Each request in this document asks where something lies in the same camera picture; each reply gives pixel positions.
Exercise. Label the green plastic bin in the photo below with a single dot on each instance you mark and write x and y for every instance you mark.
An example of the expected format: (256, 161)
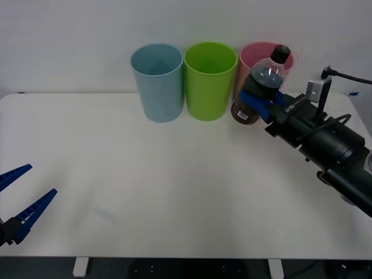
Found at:
(207, 96)

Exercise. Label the white table leg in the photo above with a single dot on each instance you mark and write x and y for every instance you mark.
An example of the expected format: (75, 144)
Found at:
(80, 266)
(275, 268)

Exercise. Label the pale blue plastic bin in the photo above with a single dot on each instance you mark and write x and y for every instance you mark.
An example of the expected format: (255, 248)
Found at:
(160, 96)

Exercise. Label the pink plastic bin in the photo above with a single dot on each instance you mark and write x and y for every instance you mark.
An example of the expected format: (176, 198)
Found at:
(255, 53)

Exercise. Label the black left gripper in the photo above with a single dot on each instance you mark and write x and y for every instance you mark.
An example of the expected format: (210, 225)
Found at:
(2, 236)

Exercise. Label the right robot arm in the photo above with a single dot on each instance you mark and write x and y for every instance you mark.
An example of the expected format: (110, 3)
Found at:
(334, 142)

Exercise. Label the dark bottle with black cap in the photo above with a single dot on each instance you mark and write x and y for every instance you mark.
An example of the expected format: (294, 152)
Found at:
(263, 81)

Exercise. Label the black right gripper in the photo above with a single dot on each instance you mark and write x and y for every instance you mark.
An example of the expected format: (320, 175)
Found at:
(293, 122)

